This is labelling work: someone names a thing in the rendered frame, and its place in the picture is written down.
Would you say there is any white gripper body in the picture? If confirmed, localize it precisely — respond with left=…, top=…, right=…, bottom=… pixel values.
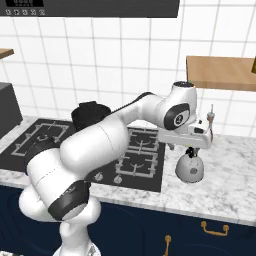
left=157, top=129, right=214, bottom=150

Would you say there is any black hob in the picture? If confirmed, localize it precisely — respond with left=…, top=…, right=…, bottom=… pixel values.
left=0, top=117, right=167, bottom=194

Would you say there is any dark blue cupboard door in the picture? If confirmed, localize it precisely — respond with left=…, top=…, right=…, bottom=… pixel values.
left=87, top=199, right=178, bottom=256
left=0, top=185, right=63, bottom=256

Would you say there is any dark blue drawer front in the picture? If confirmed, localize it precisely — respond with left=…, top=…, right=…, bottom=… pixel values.
left=177, top=213, right=256, bottom=256

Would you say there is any black range hood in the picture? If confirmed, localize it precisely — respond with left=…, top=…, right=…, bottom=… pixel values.
left=0, top=0, right=181, bottom=19

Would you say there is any dark grey box appliance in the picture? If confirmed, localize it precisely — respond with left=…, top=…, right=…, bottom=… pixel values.
left=0, top=82, right=24, bottom=140

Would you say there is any white kettle with black handle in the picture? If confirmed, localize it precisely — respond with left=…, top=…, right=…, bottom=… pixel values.
left=174, top=146, right=205, bottom=184

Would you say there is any wide wooden wall shelf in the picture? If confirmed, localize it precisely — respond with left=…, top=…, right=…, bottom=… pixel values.
left=185, top=55, right=256, bottom=93

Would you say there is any gold drawer handle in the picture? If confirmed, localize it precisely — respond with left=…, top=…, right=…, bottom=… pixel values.
left=200, top=220, right=231, bottom=237

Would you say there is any gold cupboard door handle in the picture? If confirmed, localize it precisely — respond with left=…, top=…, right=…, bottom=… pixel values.
left=163, top=234, right=173, bottom=256

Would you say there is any short wooden wall shelf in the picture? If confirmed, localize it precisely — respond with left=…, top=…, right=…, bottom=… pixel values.
left=0, top=48, right=15, bottom=61

